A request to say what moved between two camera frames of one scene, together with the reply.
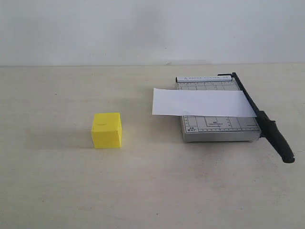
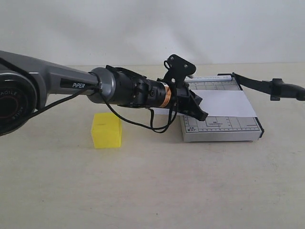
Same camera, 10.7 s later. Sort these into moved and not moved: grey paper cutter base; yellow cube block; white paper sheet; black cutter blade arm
Moved: black cutter blade arm
Not moved: yellow cube block; white paper sheet; grey paper cutter base
